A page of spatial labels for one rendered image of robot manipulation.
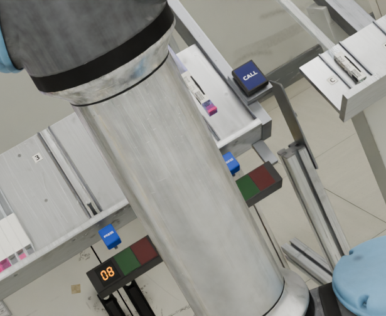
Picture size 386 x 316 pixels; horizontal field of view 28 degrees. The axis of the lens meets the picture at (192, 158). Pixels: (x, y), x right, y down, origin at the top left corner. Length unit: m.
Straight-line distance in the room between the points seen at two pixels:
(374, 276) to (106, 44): 0.32
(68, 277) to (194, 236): 0.97
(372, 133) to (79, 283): 0.65
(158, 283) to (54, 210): 0.45
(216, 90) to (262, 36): 2.11
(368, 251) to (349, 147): 1.99
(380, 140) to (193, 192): 0.92
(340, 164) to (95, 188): 1.51
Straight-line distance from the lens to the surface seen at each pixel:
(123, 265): 1.19
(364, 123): 1.47
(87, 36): 0.52
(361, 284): 0.69
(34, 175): 1.26
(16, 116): 3.14
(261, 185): 1.22
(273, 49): 3.42
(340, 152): 2.70
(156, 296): 1.63
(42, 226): 1.22
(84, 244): 1.23
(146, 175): 0.58
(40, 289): 1.56
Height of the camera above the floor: 1.18
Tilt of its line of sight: 22 degrees down
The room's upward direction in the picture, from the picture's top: 27 degrees counter-clockwise
